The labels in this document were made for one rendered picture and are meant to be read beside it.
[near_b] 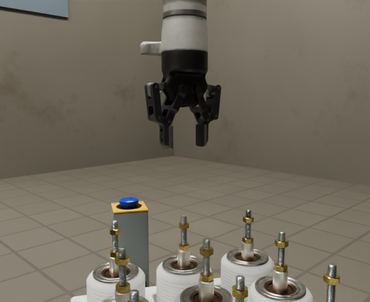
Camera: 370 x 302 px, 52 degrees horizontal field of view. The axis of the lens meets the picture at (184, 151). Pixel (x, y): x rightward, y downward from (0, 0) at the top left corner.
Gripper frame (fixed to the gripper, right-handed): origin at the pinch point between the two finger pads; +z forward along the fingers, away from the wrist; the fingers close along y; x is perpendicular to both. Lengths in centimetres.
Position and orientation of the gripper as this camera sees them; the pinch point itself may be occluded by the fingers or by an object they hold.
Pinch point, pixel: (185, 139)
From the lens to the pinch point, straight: 62.6
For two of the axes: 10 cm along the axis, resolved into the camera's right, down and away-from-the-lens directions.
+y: 8.1, -0.7, 5.8
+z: 0.0, 9.9, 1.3
